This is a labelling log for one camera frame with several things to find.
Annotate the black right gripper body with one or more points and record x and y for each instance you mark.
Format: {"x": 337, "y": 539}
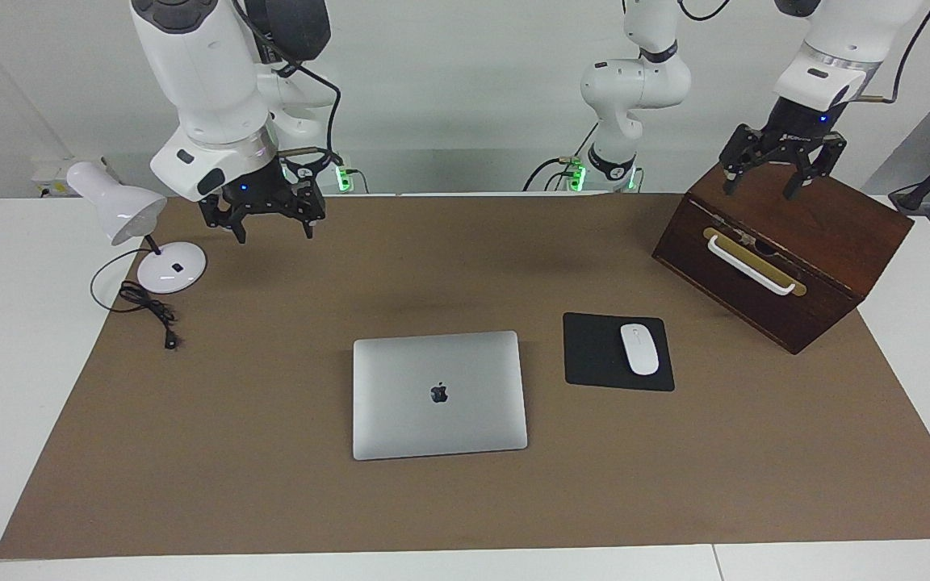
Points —
{"x": 263, "y": 194}

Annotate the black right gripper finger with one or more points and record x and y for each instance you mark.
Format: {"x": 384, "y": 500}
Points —
{"x": 312, "y": 208}
{"x": 231, "y": 214}

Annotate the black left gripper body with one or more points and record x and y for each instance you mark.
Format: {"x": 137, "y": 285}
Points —
{"x": 796, "y": 129}

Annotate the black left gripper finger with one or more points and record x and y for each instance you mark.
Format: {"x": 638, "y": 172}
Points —
{"x": 743, "y": 149}
{"x": 816, "y": 161}

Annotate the silver grey laptop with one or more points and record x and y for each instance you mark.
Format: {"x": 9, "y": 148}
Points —
{"x": 441, "y": 395}

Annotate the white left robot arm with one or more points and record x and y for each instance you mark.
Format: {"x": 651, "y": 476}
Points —
{"x": 634, "y": 85}

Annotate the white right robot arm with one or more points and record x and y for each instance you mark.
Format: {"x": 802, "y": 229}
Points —
{"x": 207, "y": 73}

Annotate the dark wooden box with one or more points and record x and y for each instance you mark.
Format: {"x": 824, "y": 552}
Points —
{"x": 820, "y": 226}

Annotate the white desk lamp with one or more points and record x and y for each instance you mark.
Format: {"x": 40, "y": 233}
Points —
{"x": 170, "y": 270}

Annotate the white computer mouse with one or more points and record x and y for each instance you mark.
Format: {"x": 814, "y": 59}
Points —
{"x": 639, "y": 351}

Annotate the black mouse pad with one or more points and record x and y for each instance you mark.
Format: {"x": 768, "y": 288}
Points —
{"x": 594, "y": 355}

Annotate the brown table mat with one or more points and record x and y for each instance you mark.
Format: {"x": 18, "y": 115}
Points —
{"x": 675, "y": 468}

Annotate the white wall power outlet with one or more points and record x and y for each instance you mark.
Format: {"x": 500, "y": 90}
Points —
{"x": 49, "y": 171}

